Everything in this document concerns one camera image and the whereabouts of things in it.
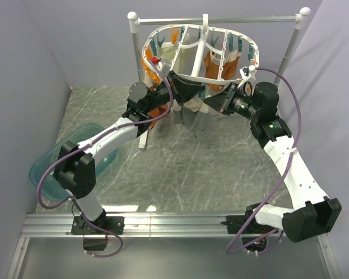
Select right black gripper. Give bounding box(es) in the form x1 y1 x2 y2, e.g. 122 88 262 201
204 82 260 121

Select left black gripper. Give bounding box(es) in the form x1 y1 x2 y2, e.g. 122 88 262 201
145 71 206 114

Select teal clip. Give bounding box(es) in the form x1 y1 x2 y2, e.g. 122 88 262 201
198 90 205 101

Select grey underwear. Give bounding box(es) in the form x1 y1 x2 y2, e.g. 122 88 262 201
171 88 213 141

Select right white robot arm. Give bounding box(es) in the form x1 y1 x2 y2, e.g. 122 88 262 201
205 82 342 243

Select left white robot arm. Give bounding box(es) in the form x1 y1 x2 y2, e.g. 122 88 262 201
53 71 205 234

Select cream underwear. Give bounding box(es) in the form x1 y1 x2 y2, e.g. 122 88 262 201
156 34 205 77

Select orange underwear on left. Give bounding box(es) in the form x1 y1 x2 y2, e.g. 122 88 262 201
141 48 168 118

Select orange underwear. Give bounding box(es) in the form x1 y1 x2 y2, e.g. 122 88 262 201
202 49 242 91
141 48 168 118

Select orange underwear on right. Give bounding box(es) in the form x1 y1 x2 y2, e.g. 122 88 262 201
202 49 242 91

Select white oval clip hanger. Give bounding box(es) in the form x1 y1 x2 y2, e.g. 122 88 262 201
135 14 259 88

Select white metal drying rack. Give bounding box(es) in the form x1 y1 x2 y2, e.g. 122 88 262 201
127 6 312 150

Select teal plastic basin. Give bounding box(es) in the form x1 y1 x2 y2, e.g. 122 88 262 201
29 123 119 202

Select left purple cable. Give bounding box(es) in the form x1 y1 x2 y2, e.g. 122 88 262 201
35 59 175 258

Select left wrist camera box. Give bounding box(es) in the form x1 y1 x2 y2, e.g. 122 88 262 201
151 57 172 76

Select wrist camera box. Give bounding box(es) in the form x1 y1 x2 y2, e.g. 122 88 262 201
238 65 256 88
151 57 172 76

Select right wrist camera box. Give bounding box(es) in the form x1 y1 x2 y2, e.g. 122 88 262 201
238 65 256 88

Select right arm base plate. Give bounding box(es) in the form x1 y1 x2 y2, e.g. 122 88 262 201
220 214 248 234

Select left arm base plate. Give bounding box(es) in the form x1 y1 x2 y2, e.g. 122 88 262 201
71 216 124 235

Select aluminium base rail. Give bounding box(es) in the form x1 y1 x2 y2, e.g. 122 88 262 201
8 212 340 278

